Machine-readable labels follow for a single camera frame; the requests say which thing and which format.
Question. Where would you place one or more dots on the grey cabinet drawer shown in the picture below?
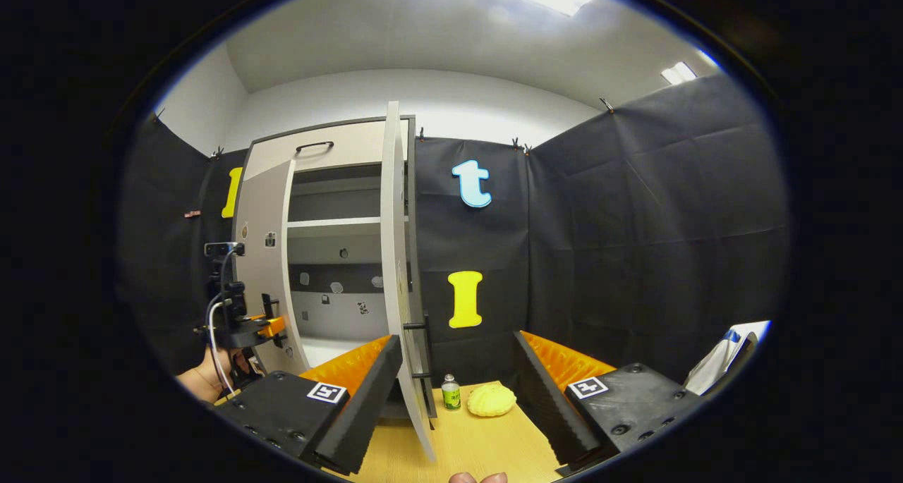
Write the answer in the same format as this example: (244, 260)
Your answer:
(353, 148)

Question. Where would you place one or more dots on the small ceiling light panel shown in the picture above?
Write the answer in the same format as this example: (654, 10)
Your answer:
(679, 72)

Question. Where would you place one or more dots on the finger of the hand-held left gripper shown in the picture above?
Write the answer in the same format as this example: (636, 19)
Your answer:
(271, 326)

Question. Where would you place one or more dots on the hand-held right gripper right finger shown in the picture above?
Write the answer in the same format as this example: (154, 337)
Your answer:
(554, 412)

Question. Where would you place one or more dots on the green label bottle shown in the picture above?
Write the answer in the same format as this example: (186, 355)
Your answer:
(451, 395)

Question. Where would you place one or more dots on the grey cabinet door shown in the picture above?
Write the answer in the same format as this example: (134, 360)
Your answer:
(264, 208)
(392, 222)

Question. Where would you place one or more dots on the grey double-door shoe cabinet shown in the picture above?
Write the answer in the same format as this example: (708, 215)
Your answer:
(338, 201)

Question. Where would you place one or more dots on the white cabinet shelf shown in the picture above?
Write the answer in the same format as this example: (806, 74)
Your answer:
(338, 225)

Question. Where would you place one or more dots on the black backdrop cloth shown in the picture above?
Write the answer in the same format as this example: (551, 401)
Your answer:
(635, 222)

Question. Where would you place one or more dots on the black clip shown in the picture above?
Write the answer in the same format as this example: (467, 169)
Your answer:
(159, 114)
(520, 144)
(216, 150)
(607, 104)

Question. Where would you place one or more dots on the white bag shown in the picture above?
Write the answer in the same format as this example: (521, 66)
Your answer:
(719, 363)

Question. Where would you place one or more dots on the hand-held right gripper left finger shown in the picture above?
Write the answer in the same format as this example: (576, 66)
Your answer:
(367, 405)

